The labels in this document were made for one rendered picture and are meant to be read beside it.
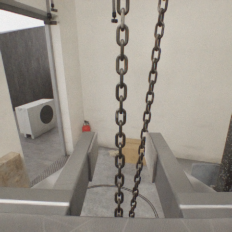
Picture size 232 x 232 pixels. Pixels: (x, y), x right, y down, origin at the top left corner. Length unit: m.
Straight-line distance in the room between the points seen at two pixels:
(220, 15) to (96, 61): 1.71
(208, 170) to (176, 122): 1.82
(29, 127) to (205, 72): 3.22
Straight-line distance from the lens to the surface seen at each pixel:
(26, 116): 3.64
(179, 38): 2.46
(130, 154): 2.52
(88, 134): 0.15
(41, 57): 7.32
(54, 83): 2.55
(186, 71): 2.45
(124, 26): 0.23
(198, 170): 0.82
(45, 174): 2.62
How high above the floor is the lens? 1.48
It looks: 19 degrees down
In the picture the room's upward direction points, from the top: 1 degrees counter-clockwise
